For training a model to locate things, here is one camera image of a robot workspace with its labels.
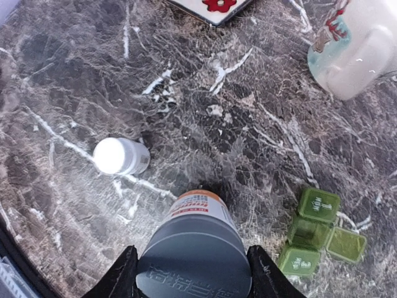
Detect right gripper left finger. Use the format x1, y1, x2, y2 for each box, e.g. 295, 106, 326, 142
83, 246, 138, 298

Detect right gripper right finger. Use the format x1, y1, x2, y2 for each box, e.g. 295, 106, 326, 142
247, 245, 305, 298

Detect orange pill bottle grey cap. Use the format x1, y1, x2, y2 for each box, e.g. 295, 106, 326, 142
136, 189, 252, 297

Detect small white pill bottle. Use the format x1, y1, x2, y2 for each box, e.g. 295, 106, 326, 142
92, 137, 151, 175

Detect cream coral pattern mug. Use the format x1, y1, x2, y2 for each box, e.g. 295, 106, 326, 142
307, 1, 396, 100

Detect floral square plate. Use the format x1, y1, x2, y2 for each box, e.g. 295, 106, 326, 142
167, 0, 252, 27

